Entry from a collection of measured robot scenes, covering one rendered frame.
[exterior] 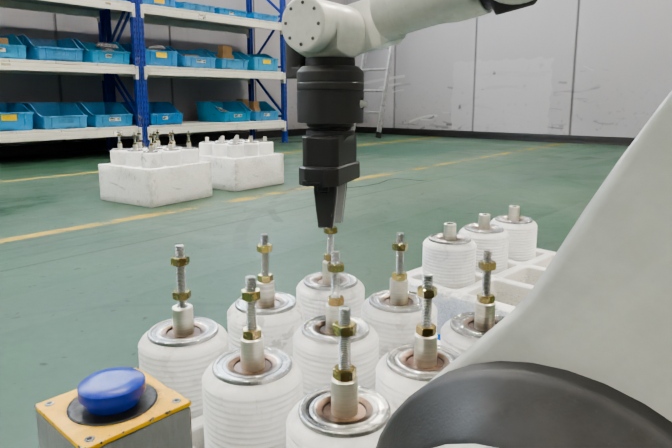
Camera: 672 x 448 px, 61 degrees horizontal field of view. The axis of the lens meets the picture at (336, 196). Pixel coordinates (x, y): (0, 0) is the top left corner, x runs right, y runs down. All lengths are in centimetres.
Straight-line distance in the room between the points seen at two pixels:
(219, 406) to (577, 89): 660
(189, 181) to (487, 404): 276
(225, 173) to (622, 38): 485
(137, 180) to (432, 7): 230
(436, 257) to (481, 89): 644
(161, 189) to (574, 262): 267
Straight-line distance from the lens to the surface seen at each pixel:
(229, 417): 55
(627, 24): 690
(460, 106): 754
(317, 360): 62
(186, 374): 63
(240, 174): 317
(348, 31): 75
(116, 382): 40
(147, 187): 279
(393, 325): 70
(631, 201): 18
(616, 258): 19
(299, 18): 72
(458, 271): 103
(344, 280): 81
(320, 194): 75
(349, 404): 49
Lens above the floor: 50
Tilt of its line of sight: 10 degrees down
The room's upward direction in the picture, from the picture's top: straight up
